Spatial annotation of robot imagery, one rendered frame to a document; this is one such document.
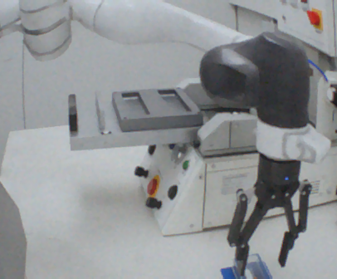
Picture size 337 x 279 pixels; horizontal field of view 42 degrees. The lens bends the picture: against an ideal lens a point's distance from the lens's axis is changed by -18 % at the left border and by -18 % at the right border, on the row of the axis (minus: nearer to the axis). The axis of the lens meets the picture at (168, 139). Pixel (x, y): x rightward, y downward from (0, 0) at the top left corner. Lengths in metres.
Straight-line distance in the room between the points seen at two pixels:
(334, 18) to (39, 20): 0.67
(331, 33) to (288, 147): 0.46
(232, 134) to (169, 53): 1.63
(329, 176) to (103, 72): 1.67
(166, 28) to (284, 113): 0.27
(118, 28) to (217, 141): 0.34
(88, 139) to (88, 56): 1.56
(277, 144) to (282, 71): 0.11
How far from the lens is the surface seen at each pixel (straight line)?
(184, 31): 0.87
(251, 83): 0.69
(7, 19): 0.96
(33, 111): 2.64
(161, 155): 1.24
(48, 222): 1.15
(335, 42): 1.10
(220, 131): 1.02
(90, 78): 2.60
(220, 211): 1.09
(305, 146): 0.69
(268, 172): 0.73
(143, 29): 0.83
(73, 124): 1.06
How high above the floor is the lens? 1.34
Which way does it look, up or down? 22 degrees down
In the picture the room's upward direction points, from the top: straight up
